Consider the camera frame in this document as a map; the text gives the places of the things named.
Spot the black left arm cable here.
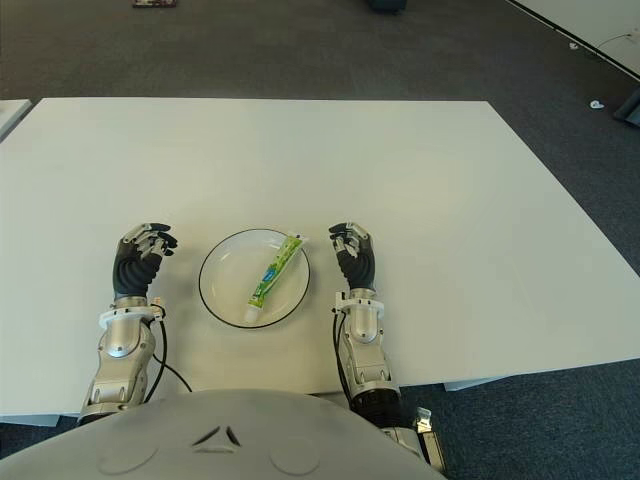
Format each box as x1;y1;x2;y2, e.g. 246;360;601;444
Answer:
148;317;192;396

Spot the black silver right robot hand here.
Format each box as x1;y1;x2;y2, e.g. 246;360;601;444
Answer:
328;221;378;292

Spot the dark grey slanted object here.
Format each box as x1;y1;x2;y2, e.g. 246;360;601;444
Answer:
612;85;640;127

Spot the grey robot torso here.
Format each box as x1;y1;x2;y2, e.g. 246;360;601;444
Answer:
0;389;449;480

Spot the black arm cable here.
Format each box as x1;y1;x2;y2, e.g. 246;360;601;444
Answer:
333;309;354;401
148;317;192;396

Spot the green white toothpaste tube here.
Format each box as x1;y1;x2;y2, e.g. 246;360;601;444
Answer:
243;233;305;323

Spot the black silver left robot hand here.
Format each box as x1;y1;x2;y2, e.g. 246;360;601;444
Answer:
112;221;180;301

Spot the small white side table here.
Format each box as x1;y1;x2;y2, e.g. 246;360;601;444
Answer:
0;99;30;145

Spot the long white table black edge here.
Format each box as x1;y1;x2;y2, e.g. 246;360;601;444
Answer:
504;0;640;81

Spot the white plate with black rim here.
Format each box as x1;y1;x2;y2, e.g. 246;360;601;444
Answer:
198;228;313;330

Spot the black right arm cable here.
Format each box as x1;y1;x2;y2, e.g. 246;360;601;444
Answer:
333;309;354;401

